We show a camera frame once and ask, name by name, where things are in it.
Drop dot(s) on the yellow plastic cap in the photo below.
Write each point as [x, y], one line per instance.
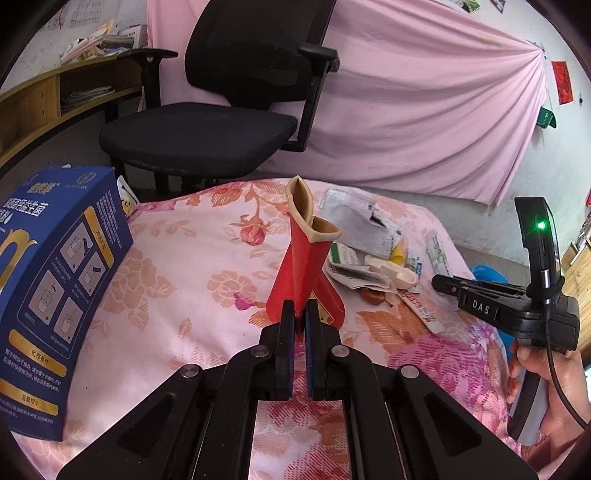
[400, 252]

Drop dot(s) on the floral pink cloth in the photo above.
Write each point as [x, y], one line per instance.
[193, 289]

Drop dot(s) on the black office chair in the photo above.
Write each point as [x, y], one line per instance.
[226, 85]

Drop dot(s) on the red paper carton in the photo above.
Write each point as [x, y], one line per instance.
[301, 276]

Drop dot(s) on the green white packet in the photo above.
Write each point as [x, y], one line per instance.
[347, 266]

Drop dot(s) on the person's right hand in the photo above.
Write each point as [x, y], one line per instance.
[559, 428]

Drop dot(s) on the pink wall curtain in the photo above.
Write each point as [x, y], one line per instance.
[427, 100]

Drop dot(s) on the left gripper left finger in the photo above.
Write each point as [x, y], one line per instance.
[277, 370]

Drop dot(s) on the red paper wall decoration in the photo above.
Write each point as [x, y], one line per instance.
[563, 82]

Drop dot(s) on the wall calendar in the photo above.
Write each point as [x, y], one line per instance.
[78, 13]

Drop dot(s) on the wooden cabinet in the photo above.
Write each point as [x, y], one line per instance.
[578, 285]

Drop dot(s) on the stack of books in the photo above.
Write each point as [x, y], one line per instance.
[106, 41]

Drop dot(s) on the white blue toothpaste tube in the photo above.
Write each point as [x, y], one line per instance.
[414, 263]

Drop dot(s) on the red white small tube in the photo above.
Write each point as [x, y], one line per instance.
[427, 318]

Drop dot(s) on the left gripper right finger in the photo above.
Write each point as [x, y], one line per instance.
[319, 339]

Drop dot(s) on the green hanging bag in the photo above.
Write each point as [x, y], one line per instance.
[546, 118]

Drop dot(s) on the wooden wall shelf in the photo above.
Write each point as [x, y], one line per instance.
[32, 113]

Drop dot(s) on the green white tube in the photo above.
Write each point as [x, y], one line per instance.
[437, 255]

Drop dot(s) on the blue plastic bucket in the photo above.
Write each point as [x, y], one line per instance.
[487, 275]

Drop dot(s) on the blue cardboard box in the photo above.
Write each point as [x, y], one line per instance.
[63, 235]

